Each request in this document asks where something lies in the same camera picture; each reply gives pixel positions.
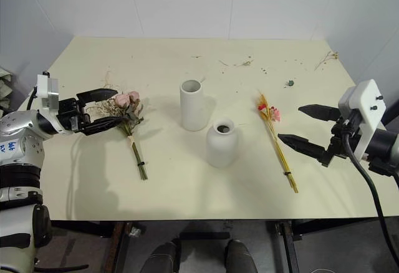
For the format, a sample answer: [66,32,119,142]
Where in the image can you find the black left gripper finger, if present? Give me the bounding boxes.
[82,116,129,137]
[76,88,119,103]

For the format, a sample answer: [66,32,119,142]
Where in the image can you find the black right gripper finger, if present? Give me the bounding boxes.
[297,103,340,123]
[277,133,329,162]

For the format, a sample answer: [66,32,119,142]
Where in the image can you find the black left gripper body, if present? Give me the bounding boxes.
[57,97,92,135]

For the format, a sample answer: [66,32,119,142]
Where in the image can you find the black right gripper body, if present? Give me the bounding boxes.
[317,108,364,168]

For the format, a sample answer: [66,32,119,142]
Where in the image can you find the white round narrow-neck vase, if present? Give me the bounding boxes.
[205,118,239,169]

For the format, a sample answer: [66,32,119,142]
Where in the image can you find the white cylinder vase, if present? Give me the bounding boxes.
[179,79,209,132]

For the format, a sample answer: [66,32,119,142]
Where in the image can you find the pale dried grass sprig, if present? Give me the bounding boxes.
[102,66,115,89]

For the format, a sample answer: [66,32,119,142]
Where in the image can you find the pink rose dried bouquet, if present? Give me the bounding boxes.
[85,90,149,181]

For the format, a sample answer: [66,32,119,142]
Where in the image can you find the yellow red dried bouquet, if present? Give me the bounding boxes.
[256,90,300,194]

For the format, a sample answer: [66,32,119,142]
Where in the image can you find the crumpled pale green cloth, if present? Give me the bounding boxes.
[0,66,14,112]

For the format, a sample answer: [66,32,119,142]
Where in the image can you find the thin dried twig piece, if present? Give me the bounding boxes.
[218,55,254,68]

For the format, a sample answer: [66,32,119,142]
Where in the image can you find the dark rounded shape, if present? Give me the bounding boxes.
[225,239,259,273]
[147,241,179,273]

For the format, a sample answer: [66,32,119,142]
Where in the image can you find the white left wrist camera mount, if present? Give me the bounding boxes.
[33,71,60,118]

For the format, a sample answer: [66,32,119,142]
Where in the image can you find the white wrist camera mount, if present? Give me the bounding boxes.
[33,71,60,118]
[337,79,388,161]

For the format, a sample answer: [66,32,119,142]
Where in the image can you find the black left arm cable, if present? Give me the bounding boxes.
[26,86,40,112]

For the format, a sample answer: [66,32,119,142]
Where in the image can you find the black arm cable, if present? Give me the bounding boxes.
[26,86,40,112]
[340,123,399,273]

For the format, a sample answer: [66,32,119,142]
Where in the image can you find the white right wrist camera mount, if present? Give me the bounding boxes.
[337,79,388,161]

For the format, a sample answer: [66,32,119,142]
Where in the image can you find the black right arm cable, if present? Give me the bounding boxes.
[340,123,399,273]

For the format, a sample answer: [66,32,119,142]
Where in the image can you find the black metal table frame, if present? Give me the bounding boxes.
[51,218,385,273]

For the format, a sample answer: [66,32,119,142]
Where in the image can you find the thin black floor cable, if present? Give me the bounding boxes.
[33,263,90,272]

